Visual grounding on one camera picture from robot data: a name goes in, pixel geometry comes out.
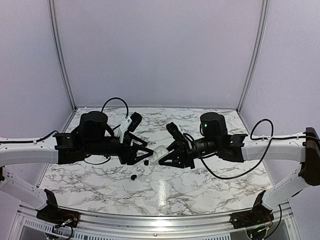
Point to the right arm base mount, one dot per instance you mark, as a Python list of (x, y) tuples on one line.
[(257, 215)]

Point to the right aluminium corner post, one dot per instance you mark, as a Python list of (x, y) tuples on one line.
[(255, 54)]

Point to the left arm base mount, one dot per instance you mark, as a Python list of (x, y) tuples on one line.
[(52, 213)]

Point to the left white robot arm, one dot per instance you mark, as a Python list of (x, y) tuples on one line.
[(27, 152)]

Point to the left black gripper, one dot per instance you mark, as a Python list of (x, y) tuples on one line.
[(135, 159)]

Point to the aluminium corner post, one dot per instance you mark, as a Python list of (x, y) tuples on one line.
[(255, 54), (59, 53)]

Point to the aluminium front rail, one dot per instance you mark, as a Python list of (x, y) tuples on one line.
[(103, 226)]

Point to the left aluminium corner post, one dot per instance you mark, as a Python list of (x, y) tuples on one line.
[(59, 53)]

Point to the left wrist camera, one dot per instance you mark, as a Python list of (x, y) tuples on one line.
[(129, 124)]

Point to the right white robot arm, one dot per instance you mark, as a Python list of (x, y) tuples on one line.
[(302, 147)]

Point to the black earbud lower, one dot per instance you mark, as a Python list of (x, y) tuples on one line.
[(133, 177)]

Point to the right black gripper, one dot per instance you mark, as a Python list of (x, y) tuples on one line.
[(185, 156)]

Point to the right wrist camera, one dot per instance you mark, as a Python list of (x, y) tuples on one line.
[(177, 135)]

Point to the white earbud charging case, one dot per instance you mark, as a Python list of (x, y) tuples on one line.
[(158, 153)]

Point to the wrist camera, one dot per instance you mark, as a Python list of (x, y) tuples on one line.
[(129, 124), (177, 135)]

